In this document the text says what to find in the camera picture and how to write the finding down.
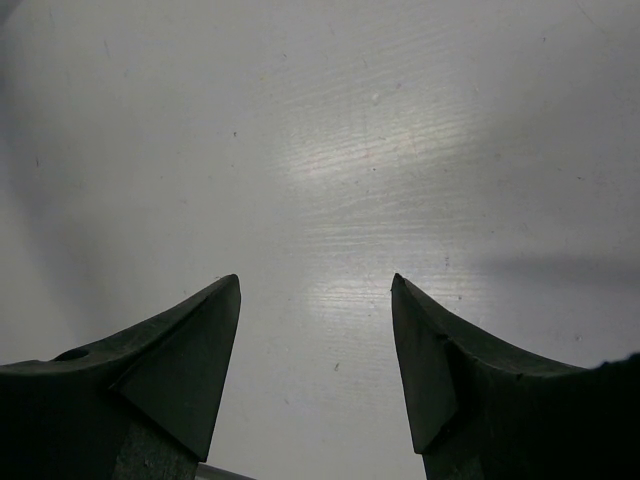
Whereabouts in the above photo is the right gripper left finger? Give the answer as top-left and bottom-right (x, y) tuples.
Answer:
(1, 274), (241, 479)

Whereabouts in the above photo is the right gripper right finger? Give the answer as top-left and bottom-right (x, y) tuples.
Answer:
(391, 276), (639, 479)

